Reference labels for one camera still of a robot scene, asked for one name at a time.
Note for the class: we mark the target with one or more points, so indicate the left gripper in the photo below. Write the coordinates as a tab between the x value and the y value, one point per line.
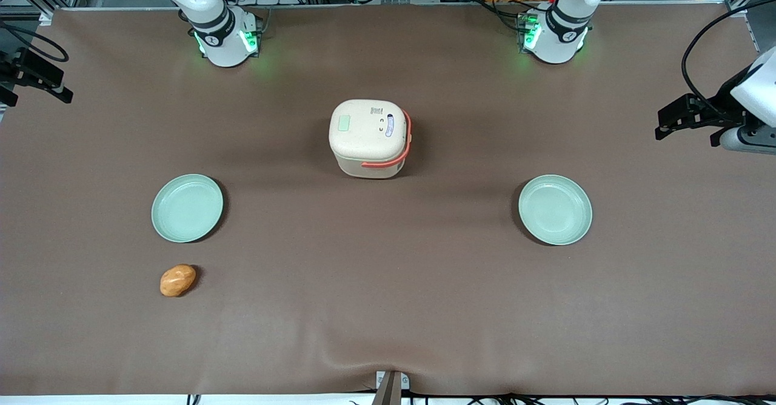
722	103

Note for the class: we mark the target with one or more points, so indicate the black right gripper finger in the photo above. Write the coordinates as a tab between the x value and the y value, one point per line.
39	68
59	94

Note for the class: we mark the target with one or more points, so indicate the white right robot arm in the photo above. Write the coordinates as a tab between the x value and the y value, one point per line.
215	11

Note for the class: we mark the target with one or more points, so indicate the pale green round plate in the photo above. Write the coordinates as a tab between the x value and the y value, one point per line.
187	208
555	210

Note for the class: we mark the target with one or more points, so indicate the orange-brown bread roll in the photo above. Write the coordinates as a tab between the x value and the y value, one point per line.
177	280

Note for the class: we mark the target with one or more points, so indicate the brown table mat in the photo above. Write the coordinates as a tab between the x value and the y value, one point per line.
388	308

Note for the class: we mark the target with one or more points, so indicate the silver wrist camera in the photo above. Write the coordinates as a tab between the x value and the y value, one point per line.
752	140

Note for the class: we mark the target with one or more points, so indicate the grey metal table bracket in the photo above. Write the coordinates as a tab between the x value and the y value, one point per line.
391	387

